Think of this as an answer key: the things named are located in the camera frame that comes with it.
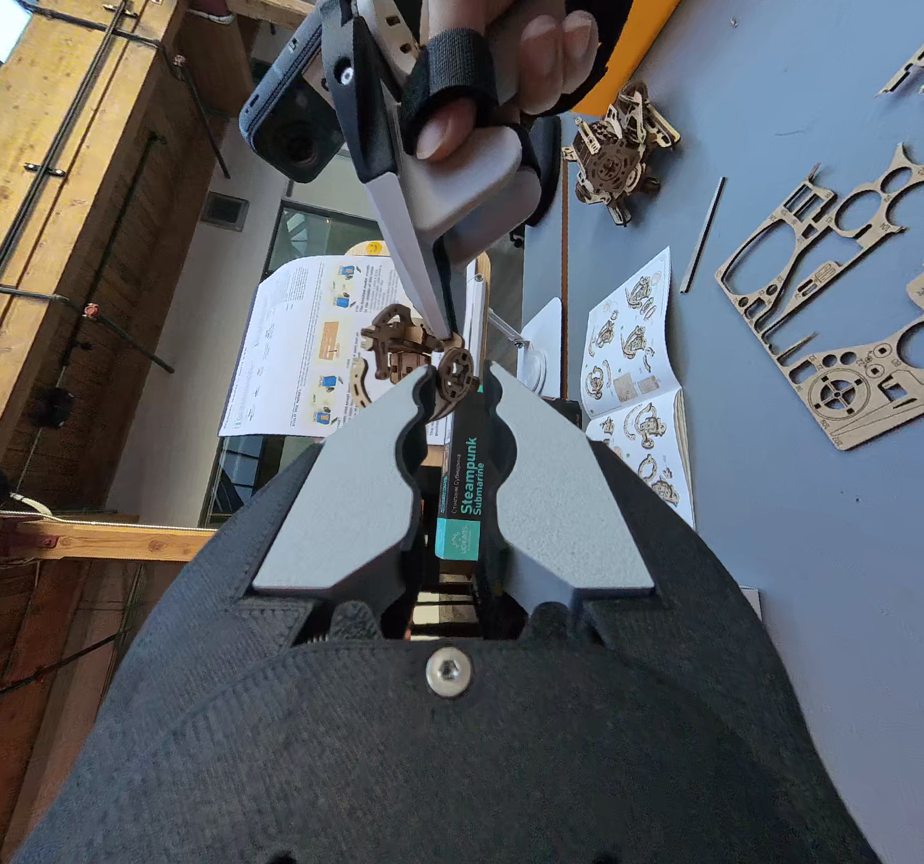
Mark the thin grey stick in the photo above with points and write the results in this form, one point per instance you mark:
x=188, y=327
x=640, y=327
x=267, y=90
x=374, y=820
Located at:
x=704, y=232

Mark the white instruction sheet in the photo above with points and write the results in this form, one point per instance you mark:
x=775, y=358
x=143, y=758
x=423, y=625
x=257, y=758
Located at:
x=289, y=344

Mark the dark wooden model frame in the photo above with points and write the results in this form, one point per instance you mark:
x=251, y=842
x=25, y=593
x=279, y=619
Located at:
x=393, y=333

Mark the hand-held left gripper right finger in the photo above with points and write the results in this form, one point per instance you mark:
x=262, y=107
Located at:
x=570, y=517

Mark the assembled wooden model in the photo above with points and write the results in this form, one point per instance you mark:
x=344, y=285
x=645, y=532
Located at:
x=613, y=156

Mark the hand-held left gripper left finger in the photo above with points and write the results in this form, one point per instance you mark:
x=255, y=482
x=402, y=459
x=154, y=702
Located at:
x=339, y=510

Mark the white lamp base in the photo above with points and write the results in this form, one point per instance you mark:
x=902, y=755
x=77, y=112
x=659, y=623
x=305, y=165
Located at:
x=541, y=358

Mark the grey wall vent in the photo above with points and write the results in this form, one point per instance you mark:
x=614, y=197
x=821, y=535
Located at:
x=224, y=210

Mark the small black wall device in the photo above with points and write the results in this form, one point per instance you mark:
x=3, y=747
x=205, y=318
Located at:
x=54, y=405

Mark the large wooden parts sheet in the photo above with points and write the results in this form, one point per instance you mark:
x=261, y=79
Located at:
x=852, y=425

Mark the black and teal kit box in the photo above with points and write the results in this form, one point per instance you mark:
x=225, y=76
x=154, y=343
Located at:
x=465, y=488

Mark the black office chair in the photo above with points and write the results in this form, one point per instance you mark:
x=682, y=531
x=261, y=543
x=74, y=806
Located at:
x=550, y=156

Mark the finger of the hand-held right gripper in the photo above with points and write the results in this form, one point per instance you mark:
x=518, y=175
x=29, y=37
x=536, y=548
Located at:
x=411, y=250

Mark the wooden sheet with round cutouts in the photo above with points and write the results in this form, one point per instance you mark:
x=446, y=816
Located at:
x=917, y=293

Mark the black pipe with red valve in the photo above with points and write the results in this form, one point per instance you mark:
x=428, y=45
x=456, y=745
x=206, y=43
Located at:
x=90, y=310

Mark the open instruction booklet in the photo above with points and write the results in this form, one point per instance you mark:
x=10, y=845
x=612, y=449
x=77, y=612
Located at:
x=635, y=344

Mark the small wooden wheel part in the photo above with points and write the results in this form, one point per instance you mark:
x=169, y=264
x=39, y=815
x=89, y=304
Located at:
x=456, y=373

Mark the narrow wooden parts sheet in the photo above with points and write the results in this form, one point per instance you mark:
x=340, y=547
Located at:
x=911, y=73

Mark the dark glass window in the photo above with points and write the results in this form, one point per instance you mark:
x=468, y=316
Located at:
x=310, y=236

